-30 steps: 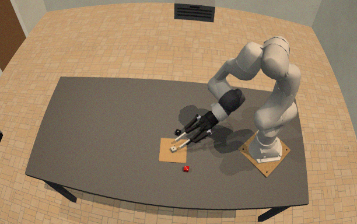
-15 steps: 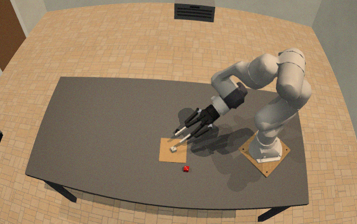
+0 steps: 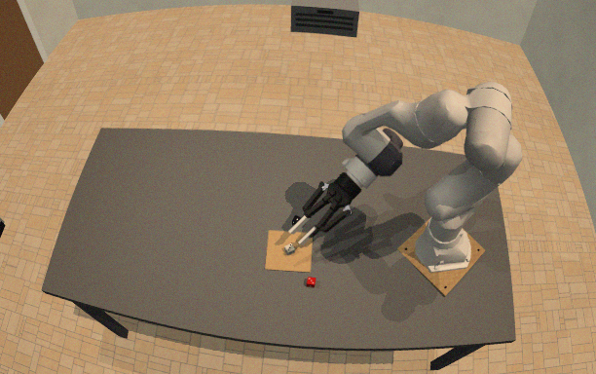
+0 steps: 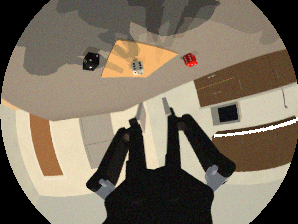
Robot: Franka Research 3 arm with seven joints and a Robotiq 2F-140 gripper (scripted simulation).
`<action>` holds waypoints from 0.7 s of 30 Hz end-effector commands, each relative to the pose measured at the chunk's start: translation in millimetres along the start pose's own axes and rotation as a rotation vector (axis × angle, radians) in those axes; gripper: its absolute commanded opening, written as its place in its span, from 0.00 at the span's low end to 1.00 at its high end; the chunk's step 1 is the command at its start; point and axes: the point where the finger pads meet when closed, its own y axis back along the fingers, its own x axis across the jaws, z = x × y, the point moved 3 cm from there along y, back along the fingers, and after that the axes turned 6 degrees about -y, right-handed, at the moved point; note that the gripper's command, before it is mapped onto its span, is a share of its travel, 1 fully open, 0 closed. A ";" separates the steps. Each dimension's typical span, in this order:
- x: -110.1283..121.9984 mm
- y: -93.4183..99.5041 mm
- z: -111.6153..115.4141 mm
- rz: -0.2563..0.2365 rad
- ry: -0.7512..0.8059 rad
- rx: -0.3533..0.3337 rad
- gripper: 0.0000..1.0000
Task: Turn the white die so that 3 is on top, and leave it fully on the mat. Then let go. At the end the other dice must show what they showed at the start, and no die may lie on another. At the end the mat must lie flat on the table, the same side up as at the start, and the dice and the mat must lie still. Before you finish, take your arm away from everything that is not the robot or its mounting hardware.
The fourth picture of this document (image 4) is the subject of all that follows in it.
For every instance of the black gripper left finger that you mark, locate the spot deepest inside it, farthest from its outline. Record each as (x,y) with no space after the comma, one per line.
(114,158)

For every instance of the tan square mat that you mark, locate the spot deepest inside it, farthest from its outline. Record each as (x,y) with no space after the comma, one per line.
(124,52)

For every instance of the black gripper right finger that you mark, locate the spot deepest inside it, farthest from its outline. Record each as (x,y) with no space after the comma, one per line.
(218,168)

